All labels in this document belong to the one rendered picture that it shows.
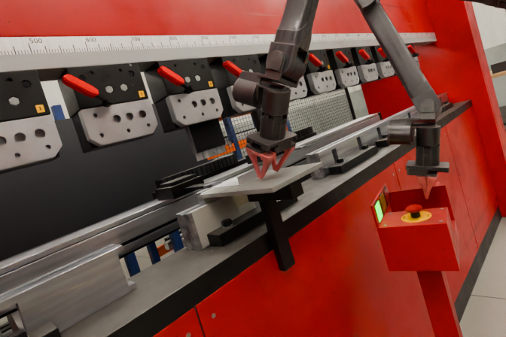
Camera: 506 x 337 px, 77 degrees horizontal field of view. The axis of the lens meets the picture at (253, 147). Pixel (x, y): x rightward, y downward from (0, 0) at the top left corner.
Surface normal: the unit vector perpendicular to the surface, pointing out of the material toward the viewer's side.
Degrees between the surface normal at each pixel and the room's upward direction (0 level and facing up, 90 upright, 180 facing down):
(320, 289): 90
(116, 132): 90
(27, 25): 90
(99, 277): 90
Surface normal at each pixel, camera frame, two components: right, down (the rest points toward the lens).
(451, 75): -0.69, 0.25
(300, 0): -0.51, -0.01
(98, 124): 0.67, -0.16
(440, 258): -0.52, 0.21
